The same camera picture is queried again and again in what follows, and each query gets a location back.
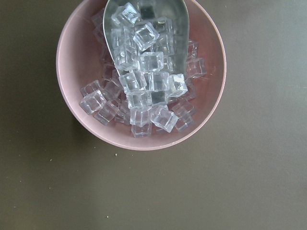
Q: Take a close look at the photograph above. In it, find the clear ice cube right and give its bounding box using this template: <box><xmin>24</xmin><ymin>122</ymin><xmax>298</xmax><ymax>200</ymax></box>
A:
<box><xmin>186</xmin><ymin>58</ymin><xmax>207</xmax><ymax>79</ymax></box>

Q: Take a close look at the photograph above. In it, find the clear ice cube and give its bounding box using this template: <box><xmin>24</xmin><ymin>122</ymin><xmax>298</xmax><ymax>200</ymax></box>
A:
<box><xmin>132</xmin><ymin>22</ymin><xmax>160</xmax><ymax>51</ymax></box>
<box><xmin>111</xmin><ymin>2</ymin><xmax>141</xmax><ymax>27</ymax></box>
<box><xmin>151</xmin><ymin>105</ymin><xmax>179</xmax><ymax>133</ymax></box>
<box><xmin>186</xmin><ymin>58</ymin><xmax>207</xmax><ymax>79</ymax></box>
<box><xmin>79</xmin><ymin>90</ymin><xmax>107</xmax><ymax>115</ymax></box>

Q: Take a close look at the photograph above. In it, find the metal ice scoop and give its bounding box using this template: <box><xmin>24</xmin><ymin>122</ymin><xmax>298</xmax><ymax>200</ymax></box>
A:
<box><xmin>102</xmin><ymin>0</ymin><xmax>190</xmax><ymax>106</ymax></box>

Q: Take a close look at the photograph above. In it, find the clear ice cube bottom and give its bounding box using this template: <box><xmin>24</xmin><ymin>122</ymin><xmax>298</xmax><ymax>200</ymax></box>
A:
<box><xmin>151</xmin><ymin>105</ymin><xmax>179</xmax><ymax>133</ymax></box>

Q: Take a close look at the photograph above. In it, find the clear ice cube centre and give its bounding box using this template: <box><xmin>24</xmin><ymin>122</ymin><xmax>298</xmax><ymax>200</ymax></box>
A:
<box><xmin>132</xmin><ymin>22</ymin><xmax>160</xmax><ymax>51</ymax></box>

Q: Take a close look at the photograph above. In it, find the clear ice cube left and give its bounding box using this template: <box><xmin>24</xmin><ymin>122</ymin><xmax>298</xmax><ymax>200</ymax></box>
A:
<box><xmin>79</xmin><ymin>90</ymin><xmax>107</xmax><ymax>115</ymax></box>

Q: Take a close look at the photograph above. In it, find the clear ice cube top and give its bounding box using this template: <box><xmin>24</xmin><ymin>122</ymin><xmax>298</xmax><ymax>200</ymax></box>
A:
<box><xmin>111</xmin><ymin>2</ymin><xmax>141</xmax><ymax>27</ymax></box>

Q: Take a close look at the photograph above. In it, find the pink bowl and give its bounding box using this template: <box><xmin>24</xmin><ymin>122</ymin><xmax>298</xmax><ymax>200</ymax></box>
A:
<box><xmin>56</xmin><ymin>0</ymin><xmax>227</xmax><ymax>151</ymax></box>

